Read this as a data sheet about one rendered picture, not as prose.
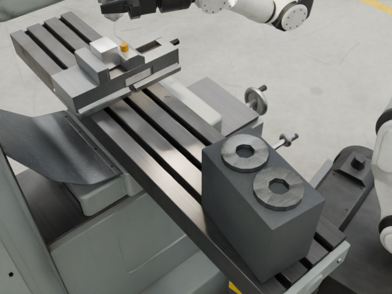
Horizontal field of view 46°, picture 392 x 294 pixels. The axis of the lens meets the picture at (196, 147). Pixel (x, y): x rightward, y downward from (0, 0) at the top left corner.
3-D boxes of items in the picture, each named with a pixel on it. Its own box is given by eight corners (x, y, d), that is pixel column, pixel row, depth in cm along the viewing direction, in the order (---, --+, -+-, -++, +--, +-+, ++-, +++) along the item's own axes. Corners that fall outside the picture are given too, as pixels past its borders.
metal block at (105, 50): (109, 54, 128) (105, 35, 124) (121, 64, 125) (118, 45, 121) (93, 61, 126) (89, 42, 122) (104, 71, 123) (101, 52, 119)
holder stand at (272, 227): (244, 184, 106) (251, 120, 91) (308, 255, 93) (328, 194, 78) (200, 206, 101) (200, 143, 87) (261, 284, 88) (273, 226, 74)
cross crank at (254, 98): (252, 100, 181) (254, 76, 172) (273, 116, 175) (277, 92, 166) (221, 118, 174) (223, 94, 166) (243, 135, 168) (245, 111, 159)
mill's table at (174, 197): (73, 27, 167) (69, 7, 162) (347, 261, 100) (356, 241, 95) (13, 51, 157) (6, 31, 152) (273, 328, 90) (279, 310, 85)
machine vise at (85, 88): (153, 47, 144) (151, 16, 136) (182, 69, 136) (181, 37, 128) (53, 93, 129) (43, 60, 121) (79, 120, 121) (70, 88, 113)
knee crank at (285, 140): (290, 133, 181) (293, 122, 177) (302, 141, 178) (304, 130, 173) (251, 159, 172) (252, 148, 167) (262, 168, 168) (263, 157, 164)
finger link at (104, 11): (99, 2, 102) (126, -3, 103) (101, 15, 104) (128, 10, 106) (100, 6, 101) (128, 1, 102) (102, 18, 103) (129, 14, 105)
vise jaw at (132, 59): (121, 44, 133) (119, 32, 130) (145, 63, 127) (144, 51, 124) (103, 51, 131) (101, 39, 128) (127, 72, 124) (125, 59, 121)
